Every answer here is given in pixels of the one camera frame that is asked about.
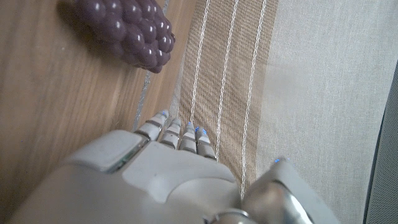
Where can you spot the beige striped curtain backdrop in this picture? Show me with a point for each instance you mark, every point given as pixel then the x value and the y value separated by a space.
pixel 295 77

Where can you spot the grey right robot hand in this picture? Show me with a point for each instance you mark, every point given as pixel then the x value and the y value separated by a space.
pixel 161 180

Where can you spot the grey tape outline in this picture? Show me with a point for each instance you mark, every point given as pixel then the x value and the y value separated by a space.
pixel 143 93

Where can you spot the purple toy grape bunch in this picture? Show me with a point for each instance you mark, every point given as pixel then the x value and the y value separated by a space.
pixel 130 31

